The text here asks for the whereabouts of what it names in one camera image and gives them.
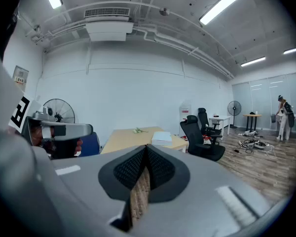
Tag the black pedestal fan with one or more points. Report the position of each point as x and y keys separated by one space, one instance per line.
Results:
x=234 y=107

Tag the grey wall electrical panel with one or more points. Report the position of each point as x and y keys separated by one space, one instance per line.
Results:
x=20 y=76

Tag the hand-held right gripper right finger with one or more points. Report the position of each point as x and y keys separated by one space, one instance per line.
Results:
x=199 y=196

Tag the white artificial flower bunch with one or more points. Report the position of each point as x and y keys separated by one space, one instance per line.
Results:
x=138 y=130

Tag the white folder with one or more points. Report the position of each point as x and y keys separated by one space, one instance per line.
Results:
x=162 y=138

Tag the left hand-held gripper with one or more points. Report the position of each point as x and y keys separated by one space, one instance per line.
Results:
x=17 y=112

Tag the white ceiling air conditioner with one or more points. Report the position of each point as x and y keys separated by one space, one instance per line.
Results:
x=108 y=28

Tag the black mesh office chair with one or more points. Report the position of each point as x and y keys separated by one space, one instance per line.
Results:
x=203 y=118
x=196 y=137

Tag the person's left hand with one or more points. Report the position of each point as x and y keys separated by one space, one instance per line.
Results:
x=78 y=146

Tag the white rectangular table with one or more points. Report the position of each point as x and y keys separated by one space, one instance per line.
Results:
x=220 y=118

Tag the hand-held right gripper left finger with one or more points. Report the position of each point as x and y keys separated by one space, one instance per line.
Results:
x=79 y=194

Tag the black floor fan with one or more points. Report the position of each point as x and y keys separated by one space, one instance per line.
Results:
x=61 y=110

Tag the white standing sign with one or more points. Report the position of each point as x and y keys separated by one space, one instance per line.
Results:
x=185 y=107

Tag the round wooden table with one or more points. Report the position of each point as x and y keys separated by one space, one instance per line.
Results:
x=252 y=115

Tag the round ceiling detector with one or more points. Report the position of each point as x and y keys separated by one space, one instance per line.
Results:
x=164 y=11

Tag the grey bin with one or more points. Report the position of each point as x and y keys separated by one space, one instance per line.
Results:
x=273 y=118

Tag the blue chair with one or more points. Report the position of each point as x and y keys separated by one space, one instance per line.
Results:
x=91 y=144

